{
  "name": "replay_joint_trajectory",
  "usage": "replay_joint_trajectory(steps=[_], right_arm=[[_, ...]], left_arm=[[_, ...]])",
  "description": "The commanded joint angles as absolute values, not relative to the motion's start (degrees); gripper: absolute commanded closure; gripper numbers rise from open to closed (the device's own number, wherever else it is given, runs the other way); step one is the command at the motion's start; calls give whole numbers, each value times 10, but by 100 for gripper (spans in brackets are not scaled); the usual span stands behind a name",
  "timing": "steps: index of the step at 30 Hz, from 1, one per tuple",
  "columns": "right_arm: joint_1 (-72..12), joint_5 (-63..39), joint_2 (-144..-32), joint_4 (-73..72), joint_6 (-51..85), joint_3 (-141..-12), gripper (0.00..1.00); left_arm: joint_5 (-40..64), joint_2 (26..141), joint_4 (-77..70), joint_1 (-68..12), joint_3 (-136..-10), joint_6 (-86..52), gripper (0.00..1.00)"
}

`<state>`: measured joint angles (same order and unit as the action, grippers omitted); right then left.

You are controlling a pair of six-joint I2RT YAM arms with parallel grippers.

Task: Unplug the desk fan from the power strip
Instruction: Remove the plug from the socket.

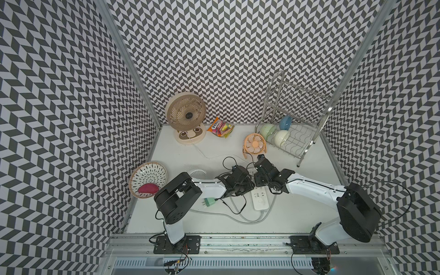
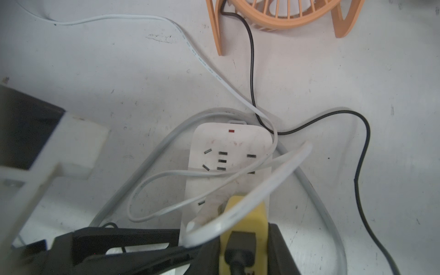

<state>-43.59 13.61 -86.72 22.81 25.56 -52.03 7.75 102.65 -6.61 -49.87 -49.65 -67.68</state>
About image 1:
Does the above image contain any woven patterned basket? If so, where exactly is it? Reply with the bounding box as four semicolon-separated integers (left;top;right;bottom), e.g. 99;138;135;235
128;162;167;199

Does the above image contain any pink object in basket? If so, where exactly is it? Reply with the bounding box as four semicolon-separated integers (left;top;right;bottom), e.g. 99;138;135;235
137;183;159;194

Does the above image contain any colourful snack bag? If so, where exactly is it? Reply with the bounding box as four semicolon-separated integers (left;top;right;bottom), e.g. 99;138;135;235
207;117;234;138

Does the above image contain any small orange desk fan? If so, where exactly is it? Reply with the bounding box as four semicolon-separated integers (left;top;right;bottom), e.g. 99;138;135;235
242;133;267;159

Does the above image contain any silver metal dish rack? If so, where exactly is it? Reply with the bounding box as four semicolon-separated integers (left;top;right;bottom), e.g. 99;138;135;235
255;71;335;167

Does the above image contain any green ceramic bowl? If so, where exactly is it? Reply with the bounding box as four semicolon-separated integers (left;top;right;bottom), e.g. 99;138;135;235
259;123;277;140

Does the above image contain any beige panda desk fan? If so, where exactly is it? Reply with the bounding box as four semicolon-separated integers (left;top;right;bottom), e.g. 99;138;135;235
165;92;207;146

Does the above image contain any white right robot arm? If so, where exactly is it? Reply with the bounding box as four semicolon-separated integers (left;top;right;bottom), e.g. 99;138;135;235
254;154;382;251

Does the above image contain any green plug adapter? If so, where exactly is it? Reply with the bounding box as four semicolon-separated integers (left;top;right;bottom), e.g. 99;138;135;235
202;198;217;207

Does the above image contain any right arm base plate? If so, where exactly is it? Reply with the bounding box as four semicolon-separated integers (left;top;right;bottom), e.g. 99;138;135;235
286;235;340;256

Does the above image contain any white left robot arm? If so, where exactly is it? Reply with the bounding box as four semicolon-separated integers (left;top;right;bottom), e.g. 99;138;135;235
154;166;255;245

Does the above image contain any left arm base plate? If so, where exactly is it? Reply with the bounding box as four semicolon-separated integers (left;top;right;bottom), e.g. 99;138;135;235
153;235;202;254

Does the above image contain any small white desk fan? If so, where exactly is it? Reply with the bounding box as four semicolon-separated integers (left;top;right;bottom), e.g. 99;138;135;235
187;166;207;180

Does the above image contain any cream ceramic bowl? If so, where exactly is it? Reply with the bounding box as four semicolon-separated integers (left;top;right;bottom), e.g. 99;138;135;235
273;130;290;147

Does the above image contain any black white fan cable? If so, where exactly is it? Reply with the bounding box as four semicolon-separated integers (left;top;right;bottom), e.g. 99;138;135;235
214;195;248;215

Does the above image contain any white power strip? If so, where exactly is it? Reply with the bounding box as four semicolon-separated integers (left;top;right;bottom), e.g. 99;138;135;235
251;186;269;211

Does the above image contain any grey power strip cable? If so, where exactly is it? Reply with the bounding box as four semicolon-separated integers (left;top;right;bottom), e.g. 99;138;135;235
188;194;277;226

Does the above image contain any white panda fan cable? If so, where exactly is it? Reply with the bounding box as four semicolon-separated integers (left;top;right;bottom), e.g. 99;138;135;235
187;136;255;169

